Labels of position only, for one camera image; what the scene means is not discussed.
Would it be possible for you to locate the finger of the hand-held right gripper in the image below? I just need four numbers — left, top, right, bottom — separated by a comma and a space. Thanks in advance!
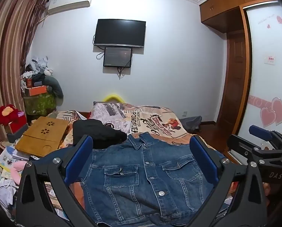
249, 125, 282, 147
227, 135, 282, 164

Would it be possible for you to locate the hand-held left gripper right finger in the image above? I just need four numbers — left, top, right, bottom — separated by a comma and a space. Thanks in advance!
186, 134, 267, 227

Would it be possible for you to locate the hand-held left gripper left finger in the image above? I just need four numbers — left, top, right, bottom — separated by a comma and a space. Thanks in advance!
15, 134, 96, 227

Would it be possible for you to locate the blue denim jacket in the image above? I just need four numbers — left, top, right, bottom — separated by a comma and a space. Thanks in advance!
81, 132, 229, 226

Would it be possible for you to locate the black cloth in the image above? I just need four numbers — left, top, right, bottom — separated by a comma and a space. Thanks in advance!
72, 119, 127, 149

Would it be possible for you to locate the dark grey floor cloth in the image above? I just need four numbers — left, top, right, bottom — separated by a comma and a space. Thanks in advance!
179, 116, 203, 132

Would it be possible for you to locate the wooden lap desk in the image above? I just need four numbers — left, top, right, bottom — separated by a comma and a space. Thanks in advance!
15, 116, 70, 158

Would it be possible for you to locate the white heart-print sliding door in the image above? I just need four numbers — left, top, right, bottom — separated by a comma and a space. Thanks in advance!
235, 0, 282, 162

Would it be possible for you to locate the wooden door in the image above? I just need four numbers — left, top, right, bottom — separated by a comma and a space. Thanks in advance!
222, 32, 254, 136

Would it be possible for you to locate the pink cloth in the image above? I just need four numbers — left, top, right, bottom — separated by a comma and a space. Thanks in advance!
10, 161, 28, 178

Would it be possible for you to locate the printed blanket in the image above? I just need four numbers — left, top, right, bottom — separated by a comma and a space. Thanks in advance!
44, 101, 229, 227

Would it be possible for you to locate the dark red box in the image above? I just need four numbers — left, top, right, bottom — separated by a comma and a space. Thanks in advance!
7, 117, 29, 136

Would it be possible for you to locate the green patterned box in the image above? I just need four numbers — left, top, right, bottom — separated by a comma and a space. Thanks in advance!
23, 92, 57, 121

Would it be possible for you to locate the yellow plastic item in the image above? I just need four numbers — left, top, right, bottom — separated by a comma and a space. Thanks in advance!
103, 93, 124, 103

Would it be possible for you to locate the pile of papers and books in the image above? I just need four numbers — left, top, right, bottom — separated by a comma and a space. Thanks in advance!
0, 144, 31, 209

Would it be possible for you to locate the orange box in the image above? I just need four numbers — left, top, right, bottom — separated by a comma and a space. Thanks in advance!
29, 85, 48, 96

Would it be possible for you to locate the red plush flower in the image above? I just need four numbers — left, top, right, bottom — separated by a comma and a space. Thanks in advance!
0, 104, 19, 125

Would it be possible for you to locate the pile of white clutter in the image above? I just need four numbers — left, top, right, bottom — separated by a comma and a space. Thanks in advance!
20, 55, 54, 81

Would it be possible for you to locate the small black monitor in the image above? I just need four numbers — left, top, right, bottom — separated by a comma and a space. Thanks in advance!
103, 47, 133, 68

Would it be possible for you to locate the striped brown curtain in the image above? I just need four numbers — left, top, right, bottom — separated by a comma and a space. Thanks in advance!
0, 0, 48, 156

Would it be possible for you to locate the wooden overhead cabinet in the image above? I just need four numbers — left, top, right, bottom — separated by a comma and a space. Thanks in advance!
199, 0, 282, 33

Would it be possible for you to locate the white air conditioner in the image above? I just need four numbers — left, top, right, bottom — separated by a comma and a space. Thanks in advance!
46, 0, 93, 15

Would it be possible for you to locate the black wall television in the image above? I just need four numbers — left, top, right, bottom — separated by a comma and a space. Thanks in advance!
94, 19, 146, 48

